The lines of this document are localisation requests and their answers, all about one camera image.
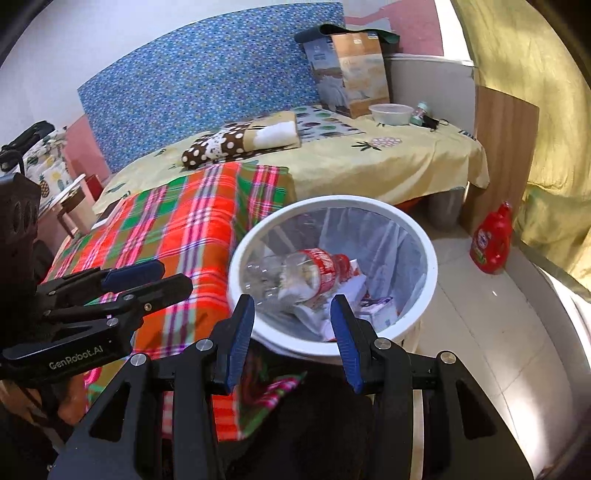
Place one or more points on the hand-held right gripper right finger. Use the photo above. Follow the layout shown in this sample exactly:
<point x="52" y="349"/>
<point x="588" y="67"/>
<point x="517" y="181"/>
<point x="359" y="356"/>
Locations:
<point x="346" y="346"/>

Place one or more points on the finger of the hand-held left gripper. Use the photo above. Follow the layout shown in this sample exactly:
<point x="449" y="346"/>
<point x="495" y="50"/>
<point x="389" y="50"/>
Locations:
<point x="161" y="288"/>
<point x="134" y="274"/>

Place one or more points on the small green bottle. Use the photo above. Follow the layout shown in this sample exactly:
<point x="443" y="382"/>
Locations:
<point x="419" y="113"/>

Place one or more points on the wooden board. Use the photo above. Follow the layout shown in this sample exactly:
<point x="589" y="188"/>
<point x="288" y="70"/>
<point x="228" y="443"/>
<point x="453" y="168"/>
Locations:
<point x="503" y="147"/>

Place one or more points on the clear plastic bin liner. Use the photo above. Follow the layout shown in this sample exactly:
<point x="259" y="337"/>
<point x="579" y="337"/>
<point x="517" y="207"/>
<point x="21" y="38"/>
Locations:
<point x="392" y="249"/>

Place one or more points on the plaid tablecloth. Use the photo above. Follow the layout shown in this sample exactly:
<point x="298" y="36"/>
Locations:
<point x="184" y="221"/>

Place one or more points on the pineapple print quilt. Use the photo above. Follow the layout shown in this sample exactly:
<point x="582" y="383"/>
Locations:
<point x="46" y="170"/>

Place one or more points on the grey bedding package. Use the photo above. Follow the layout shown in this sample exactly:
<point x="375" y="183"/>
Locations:
<point x="325" y="78"/>

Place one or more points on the black clothes pile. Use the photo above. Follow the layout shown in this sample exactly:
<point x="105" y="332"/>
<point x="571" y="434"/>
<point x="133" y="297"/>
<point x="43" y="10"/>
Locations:
<point x="32" y="131"/>

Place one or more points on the red detergent bottle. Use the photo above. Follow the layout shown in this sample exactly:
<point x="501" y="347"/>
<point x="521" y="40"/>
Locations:
<point x="491" y="244"/>

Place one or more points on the clear plastic bowl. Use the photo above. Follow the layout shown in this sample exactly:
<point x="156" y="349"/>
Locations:
<point x="390" y="114"/>

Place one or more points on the white bed board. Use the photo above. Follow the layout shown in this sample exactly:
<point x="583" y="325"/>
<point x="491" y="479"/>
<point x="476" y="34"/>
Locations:
<point x="429" y="83"/>

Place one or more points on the yellow curtain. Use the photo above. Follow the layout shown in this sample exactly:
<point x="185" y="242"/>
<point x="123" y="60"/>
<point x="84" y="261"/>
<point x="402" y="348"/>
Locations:
<point x="531" y="69"/>

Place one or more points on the small black item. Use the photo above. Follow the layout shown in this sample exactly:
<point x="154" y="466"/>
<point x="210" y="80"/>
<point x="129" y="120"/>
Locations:
<point x="431" y="122"/>

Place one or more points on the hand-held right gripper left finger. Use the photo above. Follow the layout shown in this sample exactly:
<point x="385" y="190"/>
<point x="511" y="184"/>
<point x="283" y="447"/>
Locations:
<point x="240" y="344"/>

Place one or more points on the yellow printed bedsheet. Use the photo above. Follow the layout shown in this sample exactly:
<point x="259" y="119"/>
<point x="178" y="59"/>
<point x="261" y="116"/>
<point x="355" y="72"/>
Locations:
<point x="369" y="166"/>

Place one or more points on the clear plastic bottle red label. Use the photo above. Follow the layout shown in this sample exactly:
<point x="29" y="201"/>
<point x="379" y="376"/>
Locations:
<point x="318" y="267"/>

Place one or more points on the white round trash bin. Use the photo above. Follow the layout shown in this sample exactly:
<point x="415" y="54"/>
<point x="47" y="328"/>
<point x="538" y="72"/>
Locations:
<point x="295" y="344"/>

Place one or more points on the blue patterned cushion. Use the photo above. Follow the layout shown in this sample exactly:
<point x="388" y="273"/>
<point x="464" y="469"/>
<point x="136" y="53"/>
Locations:
<point x="207" y="83"/>

